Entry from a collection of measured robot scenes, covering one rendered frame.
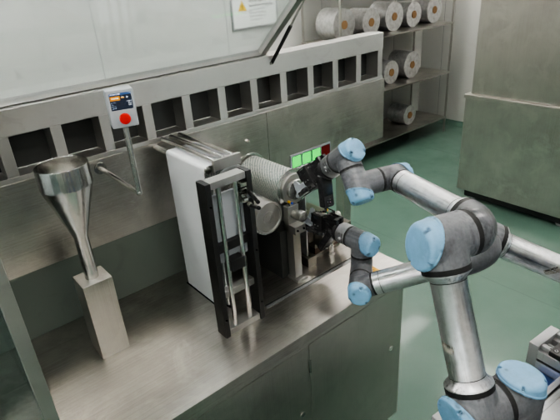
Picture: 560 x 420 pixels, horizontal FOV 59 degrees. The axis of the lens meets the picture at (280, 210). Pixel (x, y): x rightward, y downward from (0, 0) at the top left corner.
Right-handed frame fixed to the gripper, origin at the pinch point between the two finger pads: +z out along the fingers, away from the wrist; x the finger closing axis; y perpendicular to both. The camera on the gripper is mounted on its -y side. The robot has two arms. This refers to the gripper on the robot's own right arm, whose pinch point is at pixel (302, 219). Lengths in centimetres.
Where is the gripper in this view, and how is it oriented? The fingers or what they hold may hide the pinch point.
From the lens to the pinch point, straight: 191.0
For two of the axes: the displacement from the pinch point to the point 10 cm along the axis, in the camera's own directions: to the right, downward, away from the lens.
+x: -7.6, 3.3, -5.6
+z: -6.4, -3.0, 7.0
